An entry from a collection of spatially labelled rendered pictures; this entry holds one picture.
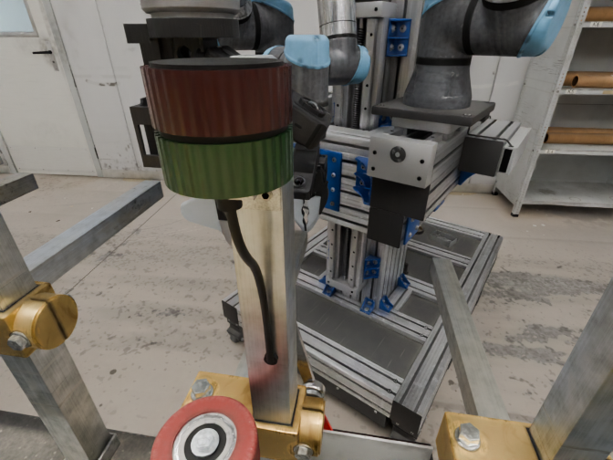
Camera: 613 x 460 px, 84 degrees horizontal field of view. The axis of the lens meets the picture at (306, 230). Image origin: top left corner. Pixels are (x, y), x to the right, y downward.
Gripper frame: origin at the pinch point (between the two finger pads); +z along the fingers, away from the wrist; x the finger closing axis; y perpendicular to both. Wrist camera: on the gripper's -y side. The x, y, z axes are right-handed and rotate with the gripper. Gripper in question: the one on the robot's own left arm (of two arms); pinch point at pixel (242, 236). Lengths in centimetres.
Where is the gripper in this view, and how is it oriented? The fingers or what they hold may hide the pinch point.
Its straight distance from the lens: 37.6
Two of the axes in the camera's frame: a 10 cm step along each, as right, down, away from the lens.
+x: -1.6, 4.9, -8.6
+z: 0.0, 8.7, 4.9
